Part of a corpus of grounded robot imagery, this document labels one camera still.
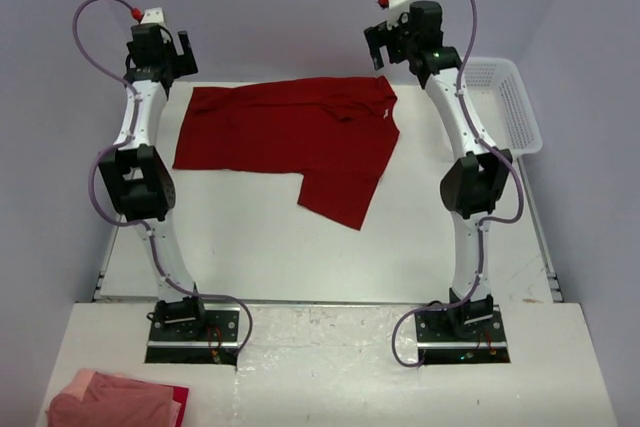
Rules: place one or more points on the white wrist camera, left arm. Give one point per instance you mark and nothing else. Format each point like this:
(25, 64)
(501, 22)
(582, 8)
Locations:
(148, 16)

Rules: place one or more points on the white wrist camera, right arm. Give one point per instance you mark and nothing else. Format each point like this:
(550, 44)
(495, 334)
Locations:
(397, 11)

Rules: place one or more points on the white wrist camera, arm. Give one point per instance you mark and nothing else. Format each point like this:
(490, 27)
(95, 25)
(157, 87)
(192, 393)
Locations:
(148, 16)
(397, 11)

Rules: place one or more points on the folded red t-shirt in stack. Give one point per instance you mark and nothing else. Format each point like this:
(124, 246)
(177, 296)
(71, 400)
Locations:
(180, 399)

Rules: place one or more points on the red t-shirt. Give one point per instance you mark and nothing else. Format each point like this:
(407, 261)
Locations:
(180, 399)
(339, 134)

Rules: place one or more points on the white perforated plastic basket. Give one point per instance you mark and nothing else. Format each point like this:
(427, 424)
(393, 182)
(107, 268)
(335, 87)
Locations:
(502, 104)

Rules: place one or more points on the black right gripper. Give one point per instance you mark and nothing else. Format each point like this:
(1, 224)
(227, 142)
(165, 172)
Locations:
(379, 36)

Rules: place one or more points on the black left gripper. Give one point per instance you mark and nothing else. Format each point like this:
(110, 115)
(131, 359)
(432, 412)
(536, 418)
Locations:
(183, 63)

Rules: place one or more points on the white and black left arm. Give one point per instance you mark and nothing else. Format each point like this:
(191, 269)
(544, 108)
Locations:
(139, 184)

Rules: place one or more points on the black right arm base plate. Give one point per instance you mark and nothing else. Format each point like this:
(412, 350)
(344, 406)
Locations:
(441, 341)

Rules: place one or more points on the folded pink t-shirt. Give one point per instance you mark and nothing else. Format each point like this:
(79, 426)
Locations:
(93, 398)

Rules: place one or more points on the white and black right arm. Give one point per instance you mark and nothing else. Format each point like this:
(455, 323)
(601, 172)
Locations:
(473, 185)

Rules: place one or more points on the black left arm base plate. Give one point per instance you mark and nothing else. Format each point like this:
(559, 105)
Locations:
(211, 341)

